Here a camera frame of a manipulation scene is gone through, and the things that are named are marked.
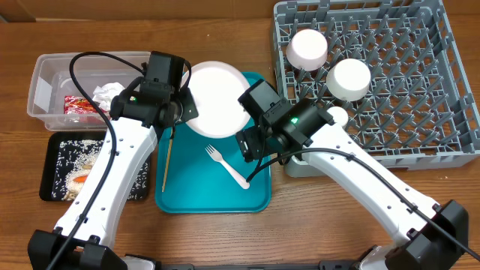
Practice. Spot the grey dishwasher rack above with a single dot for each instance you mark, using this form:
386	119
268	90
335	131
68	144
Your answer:
419	112

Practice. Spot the orange carrot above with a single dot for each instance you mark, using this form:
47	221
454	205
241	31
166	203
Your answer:
80	179

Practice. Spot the bowl with rice and nuts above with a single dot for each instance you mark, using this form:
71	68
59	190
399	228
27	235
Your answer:
308	50

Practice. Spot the white plastic fork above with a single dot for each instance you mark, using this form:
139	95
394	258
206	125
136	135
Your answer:
217	156

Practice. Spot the spilled rice and nuts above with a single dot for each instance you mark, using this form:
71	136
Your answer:
75	157

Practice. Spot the wooden chopstick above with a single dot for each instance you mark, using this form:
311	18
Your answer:
167	164

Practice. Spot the red snack wrapper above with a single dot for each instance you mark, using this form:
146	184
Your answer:
82	110

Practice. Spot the teal plastic tray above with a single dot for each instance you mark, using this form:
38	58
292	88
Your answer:
198	184

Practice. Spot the white bowl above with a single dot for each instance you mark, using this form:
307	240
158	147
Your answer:
349	80

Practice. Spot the large white plate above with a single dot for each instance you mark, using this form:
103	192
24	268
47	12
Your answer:
216	88

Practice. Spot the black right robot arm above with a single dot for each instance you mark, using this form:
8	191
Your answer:
425	234

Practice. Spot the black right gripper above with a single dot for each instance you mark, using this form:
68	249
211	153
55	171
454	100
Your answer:
260	142

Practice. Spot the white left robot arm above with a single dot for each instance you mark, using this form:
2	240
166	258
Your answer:
83	238

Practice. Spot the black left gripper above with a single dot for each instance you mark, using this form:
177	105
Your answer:
191	108

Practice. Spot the clear plastic bin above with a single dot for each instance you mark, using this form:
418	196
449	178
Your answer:
51	83

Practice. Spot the black tray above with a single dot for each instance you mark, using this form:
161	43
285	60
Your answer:
51	155

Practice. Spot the frosted white cup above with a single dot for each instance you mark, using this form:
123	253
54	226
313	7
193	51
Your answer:
339	114

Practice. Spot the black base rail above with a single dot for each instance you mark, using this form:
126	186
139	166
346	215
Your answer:
262	267

